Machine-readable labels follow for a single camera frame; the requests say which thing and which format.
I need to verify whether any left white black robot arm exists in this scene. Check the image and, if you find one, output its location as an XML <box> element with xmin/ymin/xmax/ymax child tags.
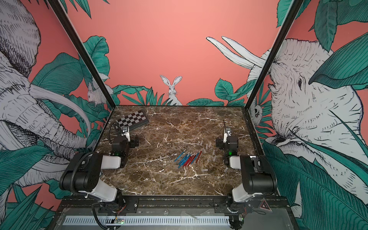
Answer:
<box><xmin>59</xmin><ymin>135</ymin><xmax>139</xmax><ymax>203</ymax></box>

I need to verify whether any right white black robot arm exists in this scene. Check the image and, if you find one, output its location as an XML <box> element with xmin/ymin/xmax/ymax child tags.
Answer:
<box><xmin>216</xmin><ymin>134</ymin><xmax>277</xmax><ymax>203</ymax></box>

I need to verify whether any black white checkerboard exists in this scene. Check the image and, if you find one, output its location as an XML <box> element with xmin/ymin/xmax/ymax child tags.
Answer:
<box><xmin>117</xmin><ymin>110</ymin><xmax>149</xmax><ymax>130</ymax></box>

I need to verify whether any red warning triangle sticker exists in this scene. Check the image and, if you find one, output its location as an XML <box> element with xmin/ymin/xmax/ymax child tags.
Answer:
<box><xmin>258</xmin><ymin>198</ymin><xmax>272</xmax><ymax>212</ymax></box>

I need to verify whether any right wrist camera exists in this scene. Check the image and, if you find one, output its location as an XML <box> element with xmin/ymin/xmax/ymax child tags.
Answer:
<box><xmin>223</xmin><ymin>127</ymin><xmax>232</xmax><ymax>143</ymax></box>

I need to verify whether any left black camera cable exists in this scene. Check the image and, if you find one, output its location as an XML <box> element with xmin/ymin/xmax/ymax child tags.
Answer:
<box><xmin>107</xmin><ymin>120</ymin><xmax>121</xmax><ymax>146</ymax></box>

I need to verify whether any black front rail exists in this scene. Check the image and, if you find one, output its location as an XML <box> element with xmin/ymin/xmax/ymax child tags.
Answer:
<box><xmin>57</xmin><ymin>196</ymin><xmax>288</xmax><ymax>215</ymax></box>

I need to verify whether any white perforated cable duct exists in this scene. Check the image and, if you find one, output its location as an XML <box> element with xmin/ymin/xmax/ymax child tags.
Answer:
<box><xmin>62</xmin><ymin>216</ymin><xmax>230</xmax><ymax>226</ymax></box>

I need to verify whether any left black frame post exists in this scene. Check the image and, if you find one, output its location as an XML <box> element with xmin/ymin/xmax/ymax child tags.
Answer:
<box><xmin>48</xmin><ymin>0</ymin><xmax>116</xmax><ymax>110</ymax></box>

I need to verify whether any black frame post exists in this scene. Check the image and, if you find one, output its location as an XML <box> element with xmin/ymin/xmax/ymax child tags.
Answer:
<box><xmin>245</xmin><ymin>0</ymin><xmax>303</xmax><ymax>110</ymax></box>
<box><xmin>48</xmin><ymin>0</ymin><xmax>116</xmax><ymax>110</ymax></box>

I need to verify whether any right black frame post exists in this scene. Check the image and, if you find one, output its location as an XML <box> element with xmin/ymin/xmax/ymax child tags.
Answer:
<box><xmin>245</xmin><ymin>0</ymin><xmax>303</xmax><ymax>110</ymax></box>

